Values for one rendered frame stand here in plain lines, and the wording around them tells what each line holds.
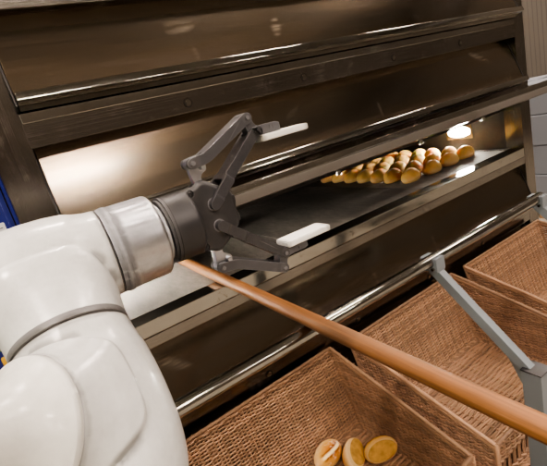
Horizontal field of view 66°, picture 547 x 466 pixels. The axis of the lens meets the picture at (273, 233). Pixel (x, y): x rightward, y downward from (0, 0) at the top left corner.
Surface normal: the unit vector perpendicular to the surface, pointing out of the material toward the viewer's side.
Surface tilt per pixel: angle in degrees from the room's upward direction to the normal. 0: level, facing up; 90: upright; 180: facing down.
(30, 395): 38
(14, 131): 90
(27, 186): 90
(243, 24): 70
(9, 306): 62
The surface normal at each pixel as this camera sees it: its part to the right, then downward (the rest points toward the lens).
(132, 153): 0.41, -0.22
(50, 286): 0.29, -0.54
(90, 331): 0.35, -0.73
